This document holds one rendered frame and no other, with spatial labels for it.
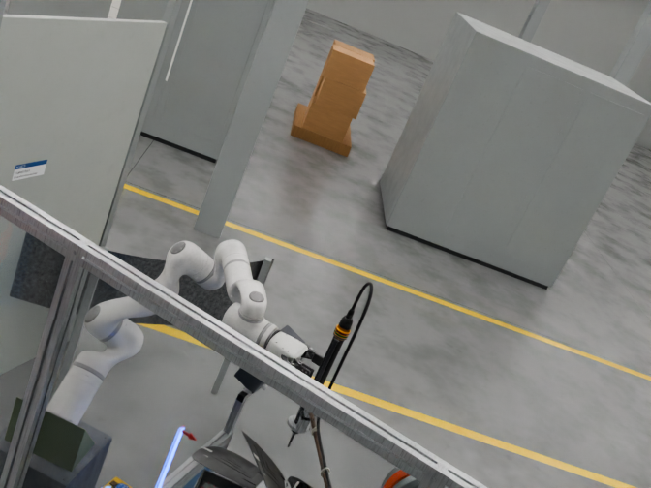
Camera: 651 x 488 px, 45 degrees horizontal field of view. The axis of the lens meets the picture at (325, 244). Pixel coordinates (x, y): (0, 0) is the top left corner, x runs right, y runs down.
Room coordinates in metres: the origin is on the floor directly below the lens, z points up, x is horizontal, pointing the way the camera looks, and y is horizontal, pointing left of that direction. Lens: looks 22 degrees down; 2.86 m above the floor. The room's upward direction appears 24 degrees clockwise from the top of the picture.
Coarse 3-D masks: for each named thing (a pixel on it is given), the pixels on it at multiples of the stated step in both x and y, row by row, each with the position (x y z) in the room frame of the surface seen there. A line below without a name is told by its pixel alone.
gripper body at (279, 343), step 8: (272, 336) 2.05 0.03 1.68; (280, 336) 2.07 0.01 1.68; (288, 336) 2.10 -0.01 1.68; (272, 344) 2.03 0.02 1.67; (280, 344) 2.04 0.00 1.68; (288, 344) 2.05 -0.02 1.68; (296, 344) 2.07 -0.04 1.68; (272, 352) 2.02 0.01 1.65; (280, 352) 2.01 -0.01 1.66; (288, 352) 2.01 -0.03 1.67; (296, 352) 2.03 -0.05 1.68; (288, 360) 2.02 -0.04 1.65
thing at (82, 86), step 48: (0, 0) 2.86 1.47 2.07; (0, 48) 2.92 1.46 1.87; (48, 48) 3.18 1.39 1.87; (96, 48) 3.48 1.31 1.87; (144, 48) 3.83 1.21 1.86; (0, 96) 2.98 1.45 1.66; (48, 96) 3.25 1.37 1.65; (96, 96) 3.57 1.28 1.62; (144, 96) 3.96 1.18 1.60; (0, 144) 3.04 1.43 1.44; (48, 144) 3.33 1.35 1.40; (96, 144) 3.68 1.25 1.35; (48, 192) 3.42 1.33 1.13; (96, 192) 3.79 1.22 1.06; (96, 240) 3.92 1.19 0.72
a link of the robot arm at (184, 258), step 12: (168, 252) 2.44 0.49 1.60; (180, 252) 2.39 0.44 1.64; (192, 252) 2.41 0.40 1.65; (204, 252) 2.48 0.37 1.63; (168, 264) 2.39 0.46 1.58; (180, 264) 2.38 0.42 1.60; (192, 264) 2.40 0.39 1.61; (204, 264) 2.43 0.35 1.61; (168, 276) 2.39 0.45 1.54; (180, 276) 2.41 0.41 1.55; (192, 276) 2.42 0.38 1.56; (204, 276) 2.43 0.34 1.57; (168, 288) 2.39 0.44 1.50
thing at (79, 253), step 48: (0, 192) 1.51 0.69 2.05; (48, 240) 1.45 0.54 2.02; (144, 288) 1.39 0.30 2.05; (48, 336) 1.44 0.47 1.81; (192, 336) 1.35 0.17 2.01; (240, 336) 1.36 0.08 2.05; (288, 384) 1.29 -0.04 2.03; (384, 432) 1.25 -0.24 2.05; (0, 480) 1.44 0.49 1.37; (432, 480) 1.21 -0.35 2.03
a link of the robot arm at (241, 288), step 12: (228, 264) 2.31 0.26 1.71; (240, 264) 2.31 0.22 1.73; (228, 276) 2.27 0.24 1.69; (240, 276) 2.25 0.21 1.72; (228, 288) 2.23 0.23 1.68; (240, 288) 2.12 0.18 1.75; (252, 288) 2.11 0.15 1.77; (240, 300) 2.21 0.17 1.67; (252, 300) 2.06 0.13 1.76; (264, 300) 2.09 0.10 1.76; (240, 312) 2.07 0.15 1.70; (252, 312) 2.05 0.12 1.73; (264, 312) 2.08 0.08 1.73
